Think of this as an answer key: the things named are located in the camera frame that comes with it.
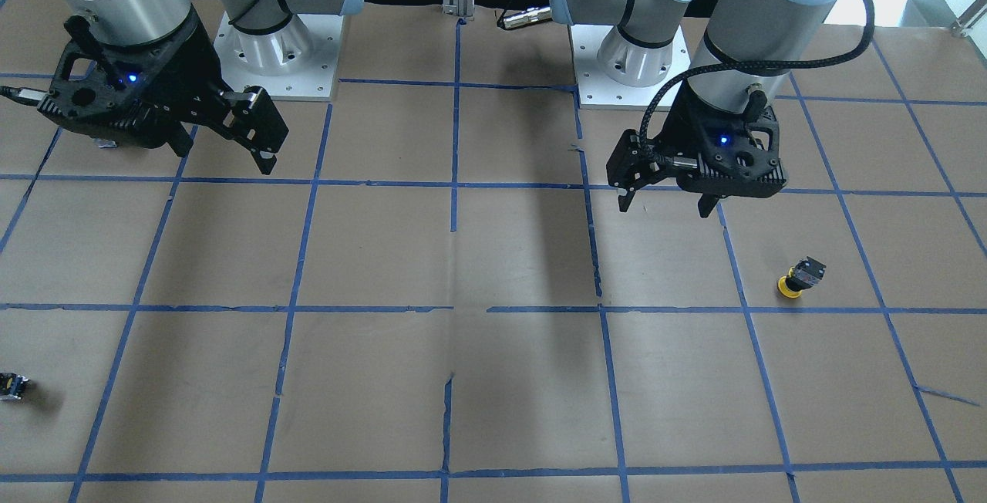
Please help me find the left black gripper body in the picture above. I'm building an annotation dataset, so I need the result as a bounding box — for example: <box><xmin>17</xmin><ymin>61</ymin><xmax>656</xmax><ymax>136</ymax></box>
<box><xmin>606</xmin><ymin>88</ymin><xmax>787</xmax><ymax>198</ymax></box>

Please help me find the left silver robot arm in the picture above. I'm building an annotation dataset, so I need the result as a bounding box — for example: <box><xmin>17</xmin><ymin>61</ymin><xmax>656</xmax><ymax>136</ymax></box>
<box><xmin>550</xmin><ymin>0</ymin><xmax>875</xmax><ymax>217</ymax></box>

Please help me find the push button at table edge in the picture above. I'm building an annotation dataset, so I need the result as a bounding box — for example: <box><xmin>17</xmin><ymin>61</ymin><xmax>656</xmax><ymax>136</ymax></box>
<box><xmin>0</xmin><ymin>372</ymin><xmax>32</xmax><ymax>401</ymax></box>

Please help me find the black braided cable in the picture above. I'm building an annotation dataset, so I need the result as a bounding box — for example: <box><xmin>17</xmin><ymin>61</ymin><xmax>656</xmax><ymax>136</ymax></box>
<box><xmin>638</xmin><ymin>0</ymin><xmax>876</xmax><ymax>172</ymax></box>

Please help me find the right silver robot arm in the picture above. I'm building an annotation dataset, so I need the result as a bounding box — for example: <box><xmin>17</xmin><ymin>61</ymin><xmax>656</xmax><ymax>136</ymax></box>
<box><xmin>2</xmin><ymin>0</ymin><xmax>364</xmax><ymax>175</ymax></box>

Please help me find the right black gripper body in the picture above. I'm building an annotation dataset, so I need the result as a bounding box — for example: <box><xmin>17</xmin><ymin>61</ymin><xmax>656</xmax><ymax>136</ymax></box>
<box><xmin>37</xmin><ymin>15</ymin><xmax>267</xmax><ymax>158</ymax></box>

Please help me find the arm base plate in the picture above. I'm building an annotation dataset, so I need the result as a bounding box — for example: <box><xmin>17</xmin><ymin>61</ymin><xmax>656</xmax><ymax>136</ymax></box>
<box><xmin>570</xmin><ymin>25</ymin><xmax>690</xmax><ymax>110</ymax></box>
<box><xmin>213</xmin><ymin>15</ymin><xmax>346</xmax><ymax>102</ymax></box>

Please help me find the yellow push button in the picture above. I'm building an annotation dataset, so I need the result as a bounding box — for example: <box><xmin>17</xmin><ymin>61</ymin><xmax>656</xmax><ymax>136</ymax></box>
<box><xmin>776</xmin><ymin>256</ymin><xmax>826</xmax><ymax>299</ymax></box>

